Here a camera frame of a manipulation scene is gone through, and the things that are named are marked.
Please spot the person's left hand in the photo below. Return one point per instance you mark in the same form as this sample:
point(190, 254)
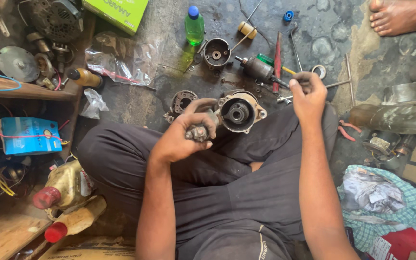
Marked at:
point(179, 139)

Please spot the person's right hand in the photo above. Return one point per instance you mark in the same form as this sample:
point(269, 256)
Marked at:
point(311, 101)

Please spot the person's left fingers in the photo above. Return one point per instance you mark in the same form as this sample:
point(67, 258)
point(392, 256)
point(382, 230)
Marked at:
point(200, 118)

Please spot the grey starter motor housing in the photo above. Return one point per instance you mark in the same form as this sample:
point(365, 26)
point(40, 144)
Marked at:
point(240, 112)

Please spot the round brush holder plate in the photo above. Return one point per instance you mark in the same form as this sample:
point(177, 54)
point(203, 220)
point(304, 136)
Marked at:
point(182, 103)

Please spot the small black disc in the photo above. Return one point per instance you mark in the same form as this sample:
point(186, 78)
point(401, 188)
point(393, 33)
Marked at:
point(198, 57)

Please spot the round metal end cap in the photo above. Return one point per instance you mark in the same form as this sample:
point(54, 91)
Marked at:
point(217, 53)

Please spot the starter motor armature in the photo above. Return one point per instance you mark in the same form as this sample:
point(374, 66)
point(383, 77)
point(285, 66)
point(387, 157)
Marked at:
point(260, 69)

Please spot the person's black trousers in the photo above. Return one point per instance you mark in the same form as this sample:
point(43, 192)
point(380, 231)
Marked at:
point(237, 187)

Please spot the green bottle with blue cap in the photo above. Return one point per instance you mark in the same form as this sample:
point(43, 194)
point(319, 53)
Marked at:
point(194, 29)

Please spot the red flat file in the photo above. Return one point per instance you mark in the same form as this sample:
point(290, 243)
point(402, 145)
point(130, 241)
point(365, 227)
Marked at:
point(277, 61)

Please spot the clear plastic bag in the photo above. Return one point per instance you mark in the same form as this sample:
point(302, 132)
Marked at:
point(121, 59)

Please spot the crumpled white plastic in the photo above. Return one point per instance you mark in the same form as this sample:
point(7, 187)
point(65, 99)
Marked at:
point(94, 103)

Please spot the thin metal rod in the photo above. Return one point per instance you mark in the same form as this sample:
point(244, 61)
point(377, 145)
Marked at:
point(295, 47)

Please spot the yellow bottle with black cap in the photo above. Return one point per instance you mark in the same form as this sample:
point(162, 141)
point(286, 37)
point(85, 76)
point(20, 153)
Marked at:
point(85, 77)

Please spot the small blue cap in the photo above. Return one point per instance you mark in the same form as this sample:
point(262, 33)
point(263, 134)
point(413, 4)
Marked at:
point(288, 15)

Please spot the green carton box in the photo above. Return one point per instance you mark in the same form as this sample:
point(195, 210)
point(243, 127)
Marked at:
point(116, 12)

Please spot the oil jug with red cap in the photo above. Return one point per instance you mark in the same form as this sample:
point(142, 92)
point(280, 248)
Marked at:
point(65, 186)

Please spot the yellowish bottle with red cap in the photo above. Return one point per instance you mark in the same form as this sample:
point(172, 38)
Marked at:
point(78, 218)

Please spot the heap of small metal parts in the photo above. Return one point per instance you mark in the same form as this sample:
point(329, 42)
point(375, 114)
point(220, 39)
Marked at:
point(45, 54)

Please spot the blue box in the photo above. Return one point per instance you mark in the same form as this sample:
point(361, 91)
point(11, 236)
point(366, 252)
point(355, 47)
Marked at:
point(29, 137)

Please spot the dirty alternator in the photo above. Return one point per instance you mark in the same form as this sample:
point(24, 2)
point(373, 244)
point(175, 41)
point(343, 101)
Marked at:
point(54, 18)

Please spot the wooden shelf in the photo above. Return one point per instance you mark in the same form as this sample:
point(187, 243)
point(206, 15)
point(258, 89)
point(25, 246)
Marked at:
point(24, 92)

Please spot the small motor part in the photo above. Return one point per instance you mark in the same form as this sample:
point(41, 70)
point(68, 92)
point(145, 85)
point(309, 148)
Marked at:
point(381, 142)

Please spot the crumpled grey paper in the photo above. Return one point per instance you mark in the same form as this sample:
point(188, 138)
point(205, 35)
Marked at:
point(372, 191)

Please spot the round metal disc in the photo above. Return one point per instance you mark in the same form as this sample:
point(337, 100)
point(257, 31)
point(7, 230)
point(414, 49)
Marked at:
point(16, 64)

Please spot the grey metal casing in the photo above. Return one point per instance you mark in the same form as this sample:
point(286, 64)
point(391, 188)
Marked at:
point(403, 94)

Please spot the wooden board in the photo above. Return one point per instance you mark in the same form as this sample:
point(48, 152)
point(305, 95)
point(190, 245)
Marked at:
point(5, 234)

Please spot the green checkered cloth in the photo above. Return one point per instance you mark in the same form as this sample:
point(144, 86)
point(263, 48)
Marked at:
point(414, 213)

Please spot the red and white box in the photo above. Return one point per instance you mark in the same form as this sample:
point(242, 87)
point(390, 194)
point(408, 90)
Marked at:
point(406, 243)

